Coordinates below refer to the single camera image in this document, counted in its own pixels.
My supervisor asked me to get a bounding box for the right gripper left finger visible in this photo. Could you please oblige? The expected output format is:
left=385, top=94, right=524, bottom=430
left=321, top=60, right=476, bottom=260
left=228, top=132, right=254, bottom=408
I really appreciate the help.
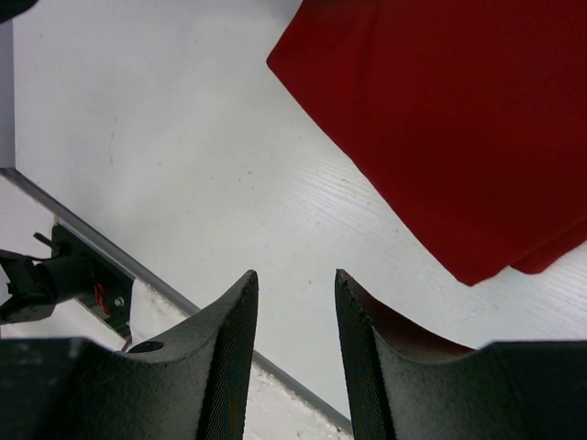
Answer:
left=1, top=270, right=259, bottom=439

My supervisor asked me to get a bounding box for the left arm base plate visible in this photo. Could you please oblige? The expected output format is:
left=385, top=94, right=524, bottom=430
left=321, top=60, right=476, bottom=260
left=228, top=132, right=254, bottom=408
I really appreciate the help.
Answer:
left=44, top=225, right=134, bottom=339

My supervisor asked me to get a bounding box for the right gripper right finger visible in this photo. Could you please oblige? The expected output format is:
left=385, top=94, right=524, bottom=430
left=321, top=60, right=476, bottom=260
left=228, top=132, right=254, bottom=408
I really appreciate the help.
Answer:
left=335, top=270, right=586, bottom=439

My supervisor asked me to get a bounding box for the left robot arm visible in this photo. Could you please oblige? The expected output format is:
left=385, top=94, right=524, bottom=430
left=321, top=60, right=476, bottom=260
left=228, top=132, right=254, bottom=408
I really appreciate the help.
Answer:
left=1, top=233, right=95, bottom=325

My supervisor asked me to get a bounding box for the dark red t shirt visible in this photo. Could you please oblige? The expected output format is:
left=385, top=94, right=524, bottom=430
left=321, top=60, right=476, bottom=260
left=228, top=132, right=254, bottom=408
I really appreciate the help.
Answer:
left=267, top=0, right=586, bottom=285

